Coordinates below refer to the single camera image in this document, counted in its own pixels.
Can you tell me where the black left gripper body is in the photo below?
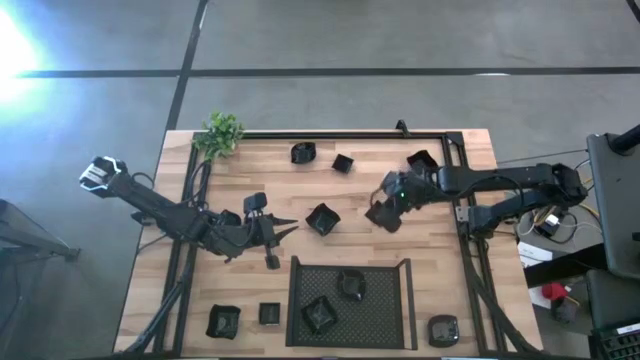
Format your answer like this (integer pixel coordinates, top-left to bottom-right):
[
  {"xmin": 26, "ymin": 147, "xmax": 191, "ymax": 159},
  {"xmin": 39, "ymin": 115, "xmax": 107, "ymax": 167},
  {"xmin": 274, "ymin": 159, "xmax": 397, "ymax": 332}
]
[{"xmin": 222, "ymin": 213, "xmax": 283, "ymax": 272}]

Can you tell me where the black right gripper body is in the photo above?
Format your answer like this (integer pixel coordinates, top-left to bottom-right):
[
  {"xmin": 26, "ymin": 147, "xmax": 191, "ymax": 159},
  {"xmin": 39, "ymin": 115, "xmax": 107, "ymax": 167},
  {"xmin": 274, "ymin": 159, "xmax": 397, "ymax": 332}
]
[{"xmin": 382, "ymin": 167, "xmax": 444, "ymax": 214}]

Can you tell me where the black rounded square mini plate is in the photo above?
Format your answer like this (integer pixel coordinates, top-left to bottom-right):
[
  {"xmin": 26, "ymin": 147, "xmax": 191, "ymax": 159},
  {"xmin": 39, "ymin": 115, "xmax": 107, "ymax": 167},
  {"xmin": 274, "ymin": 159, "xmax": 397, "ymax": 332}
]
[
  {"xmin": 364, "ymin": 198, "xmax": 404, "ymax": 235},
  {"xmin": 406, "ymin": 149, "xmax": 440, "ymax": 174},
  {"xmin": 427, "ymin": 313, "xmax": 461, "ymax": 349}
]

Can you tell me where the black wavy square mini plate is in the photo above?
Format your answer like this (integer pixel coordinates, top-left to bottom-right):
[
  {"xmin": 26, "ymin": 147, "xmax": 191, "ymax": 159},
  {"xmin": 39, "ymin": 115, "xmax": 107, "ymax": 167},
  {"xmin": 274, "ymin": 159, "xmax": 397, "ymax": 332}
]
[
  {"xmin": 205, "ymin": 303, "xmax": 242, "ymax": 341},
  {"xmin": 304, "ymin": 202, "xmax": 342, "ymax": 237},
  {"xmin": 299, "ymin": 295, "xmax": 339, "ymax": 336}
]

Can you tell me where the black small square mini plate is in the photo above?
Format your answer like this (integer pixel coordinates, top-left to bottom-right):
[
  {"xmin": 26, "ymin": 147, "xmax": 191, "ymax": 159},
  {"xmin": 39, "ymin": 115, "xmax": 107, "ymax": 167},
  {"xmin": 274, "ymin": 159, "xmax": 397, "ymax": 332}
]
[
  {"xmin": 331, "ymin": 153, "xmax": 356, "ymax": 175},
  {"xmin": 258, "ymin": 301, "xmax": 282, "ymax": 327}
]

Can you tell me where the black round mini plate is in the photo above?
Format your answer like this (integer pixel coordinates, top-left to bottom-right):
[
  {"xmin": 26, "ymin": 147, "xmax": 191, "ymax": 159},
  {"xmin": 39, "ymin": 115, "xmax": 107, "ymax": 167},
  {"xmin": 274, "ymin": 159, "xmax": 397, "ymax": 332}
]
[{"xmin": 290, "ymin": 141, "xmax": 318, "ymax": 165}]

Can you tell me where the green plant in white pot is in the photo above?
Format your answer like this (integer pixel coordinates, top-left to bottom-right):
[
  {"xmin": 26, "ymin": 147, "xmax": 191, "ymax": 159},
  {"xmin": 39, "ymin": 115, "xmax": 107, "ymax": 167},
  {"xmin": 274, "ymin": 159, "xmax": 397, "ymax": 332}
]
[{"xmin": 192, "ymin": 110, "xmax": 246, "ymax": 162}]

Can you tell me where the black perforated metal tray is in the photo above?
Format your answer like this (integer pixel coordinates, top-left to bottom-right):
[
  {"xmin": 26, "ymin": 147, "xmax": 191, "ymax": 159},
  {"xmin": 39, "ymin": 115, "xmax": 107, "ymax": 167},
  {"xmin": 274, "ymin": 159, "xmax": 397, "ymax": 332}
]
[{"xmin": 285, "ymin": 255, "xmax": 419, "ymax": 351}]

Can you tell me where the white cardboard box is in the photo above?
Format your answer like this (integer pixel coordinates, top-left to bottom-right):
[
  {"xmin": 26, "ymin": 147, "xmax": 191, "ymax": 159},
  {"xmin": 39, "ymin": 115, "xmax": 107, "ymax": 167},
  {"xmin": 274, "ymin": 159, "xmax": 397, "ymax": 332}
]
[{"xmin": 517, "ymin": 240, "xmax": 554, "ymax": 269}]

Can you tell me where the red cap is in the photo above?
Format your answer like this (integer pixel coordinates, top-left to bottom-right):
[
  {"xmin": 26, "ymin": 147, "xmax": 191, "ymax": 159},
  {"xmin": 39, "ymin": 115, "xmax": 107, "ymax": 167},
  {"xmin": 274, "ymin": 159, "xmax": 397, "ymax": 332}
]
[{"xmin": 540, "ymin": 282, "xmax": 571, "ymax": 303}]

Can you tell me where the dark grey desk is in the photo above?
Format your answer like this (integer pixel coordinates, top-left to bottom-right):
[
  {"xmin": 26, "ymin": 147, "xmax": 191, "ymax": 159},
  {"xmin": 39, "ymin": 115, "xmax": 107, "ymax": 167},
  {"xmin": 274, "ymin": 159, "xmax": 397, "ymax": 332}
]
[{"xmin": 586, "ymin": 132, "xmax": 640, "ymax": 280}]

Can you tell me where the black pole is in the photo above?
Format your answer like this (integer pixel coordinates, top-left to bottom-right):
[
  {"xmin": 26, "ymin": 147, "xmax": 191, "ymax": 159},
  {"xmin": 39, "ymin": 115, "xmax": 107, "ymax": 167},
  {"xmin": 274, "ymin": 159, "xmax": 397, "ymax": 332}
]
[{"xmin": 607, "ymin": 123, "xmax": 640, "ymax": 156}]

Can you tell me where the grey metal stand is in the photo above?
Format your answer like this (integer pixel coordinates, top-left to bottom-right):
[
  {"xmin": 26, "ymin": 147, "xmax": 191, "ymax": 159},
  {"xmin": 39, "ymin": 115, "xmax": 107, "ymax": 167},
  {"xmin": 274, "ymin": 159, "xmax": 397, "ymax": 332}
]
[{"xmin": 0, "ymin": 198, "xmax": 81, "ymax": 264}]

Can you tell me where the black seat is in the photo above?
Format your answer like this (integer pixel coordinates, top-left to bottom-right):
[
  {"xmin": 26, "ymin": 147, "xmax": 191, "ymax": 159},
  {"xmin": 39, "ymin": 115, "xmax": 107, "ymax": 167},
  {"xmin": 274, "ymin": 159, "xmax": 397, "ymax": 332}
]
[{"xmin": 584, "ymin": 268, "xmax": 640, "ymax": 331}]

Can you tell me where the black crate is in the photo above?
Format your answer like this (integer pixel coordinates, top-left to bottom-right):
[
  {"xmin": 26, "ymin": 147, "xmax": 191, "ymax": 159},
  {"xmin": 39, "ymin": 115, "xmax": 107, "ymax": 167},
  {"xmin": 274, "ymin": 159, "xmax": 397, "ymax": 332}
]
[{"xmin": 588, "ymin": 322, "xmax": 640, "ymax": 360}]

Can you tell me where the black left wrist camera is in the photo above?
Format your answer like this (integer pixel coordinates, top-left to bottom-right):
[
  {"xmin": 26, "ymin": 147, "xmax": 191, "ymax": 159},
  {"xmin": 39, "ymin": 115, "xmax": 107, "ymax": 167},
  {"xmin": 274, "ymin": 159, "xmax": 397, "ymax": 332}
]
[{"xmin": 243, "ymin": 192, "xmax": 269, "ymax": 216}]

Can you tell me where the black cable bundle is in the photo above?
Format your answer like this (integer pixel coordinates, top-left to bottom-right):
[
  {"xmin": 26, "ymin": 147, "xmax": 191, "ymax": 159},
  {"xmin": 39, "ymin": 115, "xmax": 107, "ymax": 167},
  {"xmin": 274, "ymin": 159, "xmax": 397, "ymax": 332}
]
[{"xmin": 188, "ymin": 158, "xmax": 214, "ymax": 207}]

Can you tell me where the thin black cable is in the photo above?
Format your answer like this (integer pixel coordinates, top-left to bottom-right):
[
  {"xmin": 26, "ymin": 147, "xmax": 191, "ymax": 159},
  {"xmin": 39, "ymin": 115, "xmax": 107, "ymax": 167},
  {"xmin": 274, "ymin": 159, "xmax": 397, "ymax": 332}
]
[{"xmin": 494, "ymin": 147, "xmax": 589, "ymax": 166}]

